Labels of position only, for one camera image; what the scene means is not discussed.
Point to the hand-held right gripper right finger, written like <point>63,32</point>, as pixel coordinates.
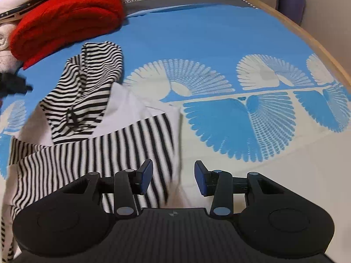
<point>200,178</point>

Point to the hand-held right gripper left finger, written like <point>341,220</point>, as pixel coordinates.
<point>146,176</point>

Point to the white fleece folded blanket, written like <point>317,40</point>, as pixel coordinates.
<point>9,61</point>

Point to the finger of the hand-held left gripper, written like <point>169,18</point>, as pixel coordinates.
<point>13,82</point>

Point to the striped and white small shirt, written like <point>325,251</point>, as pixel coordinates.
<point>123,115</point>

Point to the wooden bed frame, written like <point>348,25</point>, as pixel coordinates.
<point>315,41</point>

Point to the purple board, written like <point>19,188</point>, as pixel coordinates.
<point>291,2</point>

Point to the cream folded blanket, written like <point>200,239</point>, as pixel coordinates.
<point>6,37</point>

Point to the red folded blanket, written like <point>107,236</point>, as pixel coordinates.
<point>68,19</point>

